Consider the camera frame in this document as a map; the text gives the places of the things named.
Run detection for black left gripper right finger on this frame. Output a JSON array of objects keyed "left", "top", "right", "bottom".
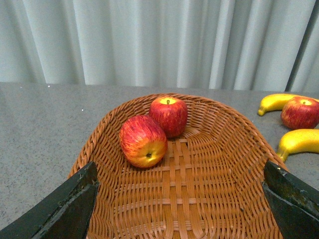
[{"left": 262, "top": 160, "right": 319, "bottom": 239}]

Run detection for grey pleated curtain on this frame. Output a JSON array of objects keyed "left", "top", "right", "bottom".
[{"left": 0, "top": 0, "right": 319, "bottom": 93}]

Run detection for red apple stem up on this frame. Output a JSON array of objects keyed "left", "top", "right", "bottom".
[{"left": 149, "top": 96, "right": 188, "bottom": 138}]

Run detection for brown wicker basket left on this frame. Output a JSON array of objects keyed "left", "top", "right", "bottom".
[{"left": 70, "top": 94, "right": 284, "bottom": 239}]

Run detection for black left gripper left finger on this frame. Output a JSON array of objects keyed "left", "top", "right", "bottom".
[{"left": 0, "top": 162, "right": 99, "bottom": 239}]

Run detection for red apple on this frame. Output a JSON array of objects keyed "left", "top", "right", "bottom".
[{"left": 281, "top": 96, "right": 319, "bottom": 130}]

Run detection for red apple lying sideways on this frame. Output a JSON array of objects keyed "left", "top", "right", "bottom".
[{"left": 119, "top": 115, "right": 168, "bottom": 168}]

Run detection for yellow banana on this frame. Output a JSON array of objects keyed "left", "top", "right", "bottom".
[
  {"left": 258, "top": 93, "right": 311, "bottom": 116},
  {"left": 277, "top": 129, "right": 319, "bottom": 162}
]

